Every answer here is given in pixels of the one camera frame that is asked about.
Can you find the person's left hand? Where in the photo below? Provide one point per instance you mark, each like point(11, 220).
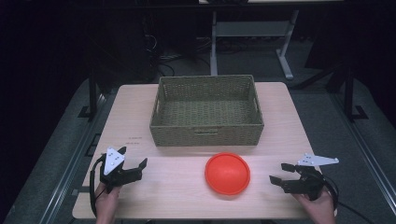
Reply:
point(106, 202)

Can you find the black metal stand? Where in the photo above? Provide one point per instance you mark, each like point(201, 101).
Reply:
point(349, 93)
point(92, 93)

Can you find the green woven basket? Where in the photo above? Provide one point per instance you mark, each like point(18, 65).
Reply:
point(207, 113)

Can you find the person's right hand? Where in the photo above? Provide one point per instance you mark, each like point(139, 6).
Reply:
point(319, 207)

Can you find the red plastic plate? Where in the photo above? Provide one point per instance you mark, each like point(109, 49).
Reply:
point(227, 173)

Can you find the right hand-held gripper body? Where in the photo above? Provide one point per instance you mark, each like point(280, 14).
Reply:
point(306, 185)

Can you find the grey metal desk frame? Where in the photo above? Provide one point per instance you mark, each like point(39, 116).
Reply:
point(250, 28)

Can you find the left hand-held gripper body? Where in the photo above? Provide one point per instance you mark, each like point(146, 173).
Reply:
point(112, 161)

